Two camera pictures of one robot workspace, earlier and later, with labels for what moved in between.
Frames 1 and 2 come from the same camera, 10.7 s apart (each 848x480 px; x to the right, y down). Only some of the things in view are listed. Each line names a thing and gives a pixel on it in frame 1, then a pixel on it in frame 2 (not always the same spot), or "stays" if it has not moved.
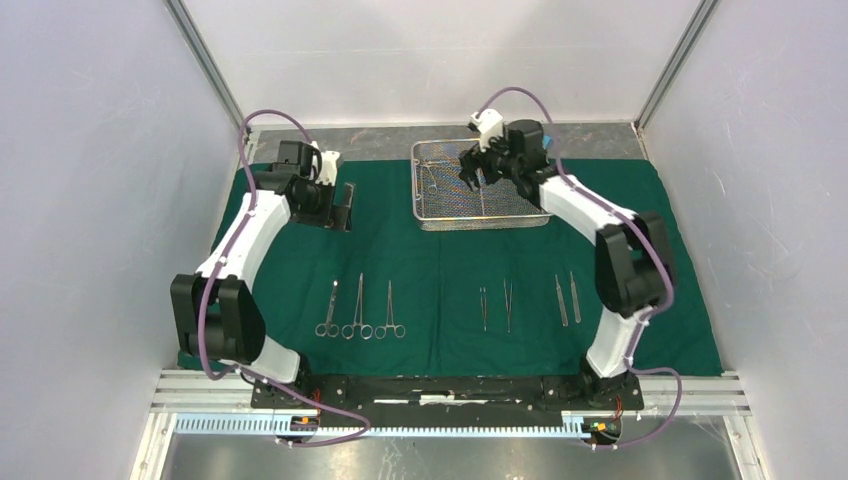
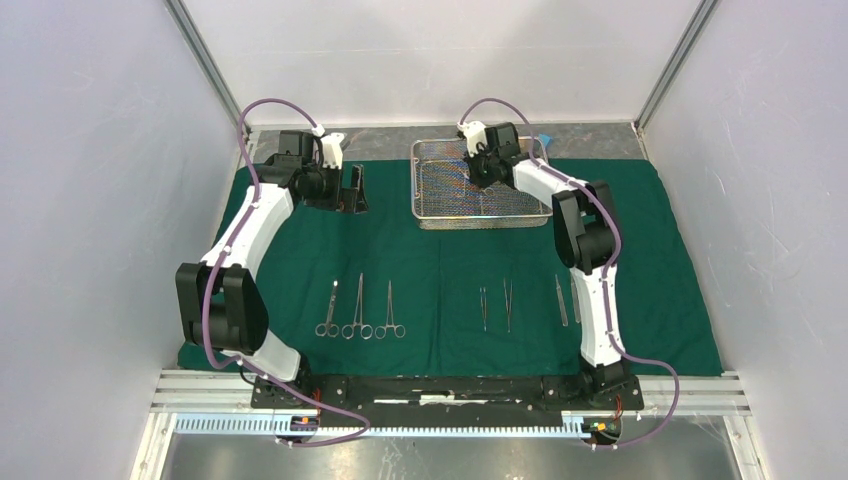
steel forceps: [432, 189] → [489, 191]
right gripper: [471, 160] stays
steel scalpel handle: [575, 300] stays
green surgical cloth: [382, 296] stays
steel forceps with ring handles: [366, 331] stays
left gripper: [341, 214] → [350, 200]
